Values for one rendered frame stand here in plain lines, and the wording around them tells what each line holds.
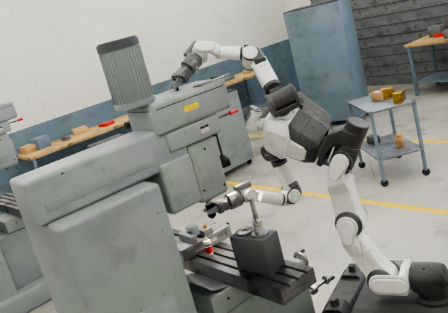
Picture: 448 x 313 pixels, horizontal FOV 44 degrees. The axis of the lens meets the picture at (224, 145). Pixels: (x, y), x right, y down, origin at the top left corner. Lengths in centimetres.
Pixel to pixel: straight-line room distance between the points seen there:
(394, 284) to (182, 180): 120
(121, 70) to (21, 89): 680
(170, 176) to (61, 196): 54
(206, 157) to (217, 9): 870
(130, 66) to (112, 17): 752
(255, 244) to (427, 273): 87
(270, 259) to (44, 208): 108
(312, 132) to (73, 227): 124
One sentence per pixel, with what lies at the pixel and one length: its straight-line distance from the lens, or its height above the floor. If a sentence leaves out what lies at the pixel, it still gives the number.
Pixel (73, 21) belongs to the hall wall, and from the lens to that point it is 979.
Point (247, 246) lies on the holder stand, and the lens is 278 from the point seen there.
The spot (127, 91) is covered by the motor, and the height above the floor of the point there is 197.
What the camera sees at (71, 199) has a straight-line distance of 248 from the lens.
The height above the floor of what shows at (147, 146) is 171.
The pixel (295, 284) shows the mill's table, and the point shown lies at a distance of 270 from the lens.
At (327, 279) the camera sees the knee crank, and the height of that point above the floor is 54.
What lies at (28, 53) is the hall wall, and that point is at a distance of 945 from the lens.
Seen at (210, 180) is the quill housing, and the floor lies 142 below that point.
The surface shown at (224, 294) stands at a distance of 294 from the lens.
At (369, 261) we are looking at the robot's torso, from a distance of 306.
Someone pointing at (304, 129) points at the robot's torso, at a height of 155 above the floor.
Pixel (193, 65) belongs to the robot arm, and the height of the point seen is 199.
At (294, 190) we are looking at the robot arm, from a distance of 313.
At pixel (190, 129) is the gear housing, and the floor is 171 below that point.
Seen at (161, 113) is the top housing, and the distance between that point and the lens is 264.
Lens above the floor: 223
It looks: 14 degrees down
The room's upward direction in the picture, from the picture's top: 15 degrees counter-clockwise
